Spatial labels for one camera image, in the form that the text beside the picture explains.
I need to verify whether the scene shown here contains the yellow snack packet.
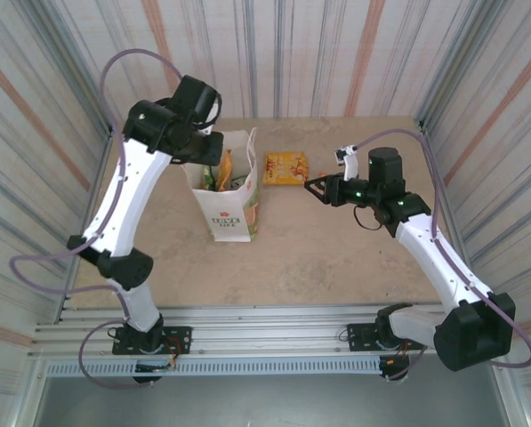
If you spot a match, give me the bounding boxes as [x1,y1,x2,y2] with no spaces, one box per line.
[263,151,310,187]

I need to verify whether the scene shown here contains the orange snack packet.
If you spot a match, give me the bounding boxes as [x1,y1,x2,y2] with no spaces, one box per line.
[219,149,236,193]

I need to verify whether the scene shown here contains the white paper bag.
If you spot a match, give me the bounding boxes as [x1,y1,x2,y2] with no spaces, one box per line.
[182,127,261,244]

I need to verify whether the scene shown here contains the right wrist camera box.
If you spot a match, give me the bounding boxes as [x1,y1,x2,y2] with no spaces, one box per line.
[334,144,360,181]

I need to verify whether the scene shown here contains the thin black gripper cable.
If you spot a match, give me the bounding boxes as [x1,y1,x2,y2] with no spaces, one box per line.
[352,204,383,232]

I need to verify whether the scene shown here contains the aluminium rail frame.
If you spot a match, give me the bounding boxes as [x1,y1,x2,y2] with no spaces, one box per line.
[26,303,511,359]

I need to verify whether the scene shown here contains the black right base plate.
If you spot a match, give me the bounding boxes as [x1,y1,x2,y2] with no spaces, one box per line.
[344,323,428,353]

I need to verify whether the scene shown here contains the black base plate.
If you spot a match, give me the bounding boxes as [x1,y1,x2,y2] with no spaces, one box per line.
[111,326,193,356]
[344,323,428,353]

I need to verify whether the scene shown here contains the grey slotted cable duct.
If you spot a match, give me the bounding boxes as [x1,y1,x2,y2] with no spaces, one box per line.
[44,358,382,378]

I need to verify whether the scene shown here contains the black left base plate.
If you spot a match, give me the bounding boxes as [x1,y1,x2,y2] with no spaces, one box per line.
[111,326,193,356]

